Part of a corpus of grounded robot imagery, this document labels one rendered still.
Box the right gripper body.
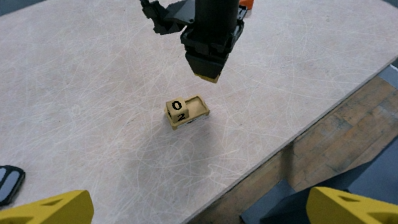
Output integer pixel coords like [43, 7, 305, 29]
[180, 0, 248, 80]

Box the beige calendar tray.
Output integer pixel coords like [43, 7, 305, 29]
[163, 93, 209, 131]

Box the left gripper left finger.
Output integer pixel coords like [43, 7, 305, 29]
[0, 190, 94, 224]

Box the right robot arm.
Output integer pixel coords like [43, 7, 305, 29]
[142, 0, 196, 35]

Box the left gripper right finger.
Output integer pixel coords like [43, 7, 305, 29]
[306, 187, 398, 224]

